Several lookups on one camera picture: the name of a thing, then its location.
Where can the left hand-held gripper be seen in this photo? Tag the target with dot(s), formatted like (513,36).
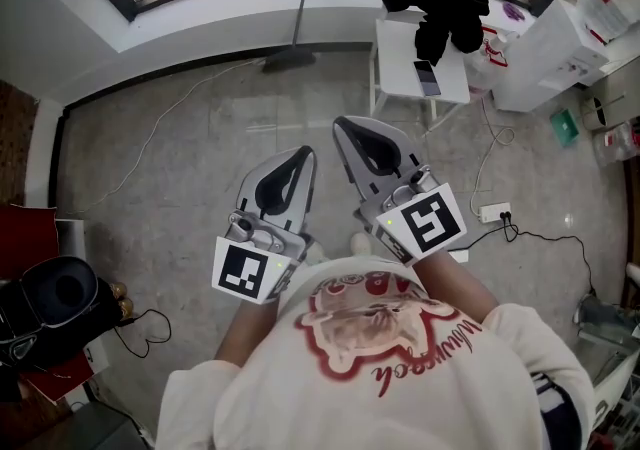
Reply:
(245,273)

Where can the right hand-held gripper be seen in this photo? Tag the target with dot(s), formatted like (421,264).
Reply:
(425,223)

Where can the person's left forearm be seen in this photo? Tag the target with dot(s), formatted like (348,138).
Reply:
(245,328)

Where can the person's right forearm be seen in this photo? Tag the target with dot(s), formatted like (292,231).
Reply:
(455,283)

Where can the person's white left shoe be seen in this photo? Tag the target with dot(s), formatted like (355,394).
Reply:
(317,253)

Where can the person's white shoe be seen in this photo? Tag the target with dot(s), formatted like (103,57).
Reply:
(361,244)
(317,253)

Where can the dark smartphone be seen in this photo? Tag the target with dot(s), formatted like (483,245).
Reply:
(427,78)

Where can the person's white right shoe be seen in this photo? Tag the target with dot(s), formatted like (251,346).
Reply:
(361,244)

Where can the clear red-printed plastic bag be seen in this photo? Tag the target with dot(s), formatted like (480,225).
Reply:
(482,68)

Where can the white power adapter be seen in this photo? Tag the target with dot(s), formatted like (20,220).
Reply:
(459,256)

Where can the white power strip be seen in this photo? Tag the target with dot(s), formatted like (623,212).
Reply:
(495,213)

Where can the white cabinet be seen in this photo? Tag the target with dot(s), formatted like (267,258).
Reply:
(540,58)

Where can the gold round items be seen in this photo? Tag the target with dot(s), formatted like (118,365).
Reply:
(121,300)

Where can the green dustpan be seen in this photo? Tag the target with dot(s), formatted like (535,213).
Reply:
(566,125)

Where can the purple small item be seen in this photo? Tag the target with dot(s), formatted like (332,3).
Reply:
(514,11)

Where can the white cardboard box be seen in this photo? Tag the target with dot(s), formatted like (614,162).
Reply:
(70,238)

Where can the person's cream printed shirt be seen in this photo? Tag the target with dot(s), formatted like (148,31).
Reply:
(390,378)

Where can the white waste bin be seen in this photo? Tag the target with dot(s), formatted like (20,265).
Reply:
(600,114)

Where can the clear plastic container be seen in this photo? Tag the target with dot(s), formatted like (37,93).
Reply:
(617,143)

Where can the red box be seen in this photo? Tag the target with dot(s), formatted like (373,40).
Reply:
(25,233)

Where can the white plastic rack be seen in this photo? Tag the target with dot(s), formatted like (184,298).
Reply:
(615,378)

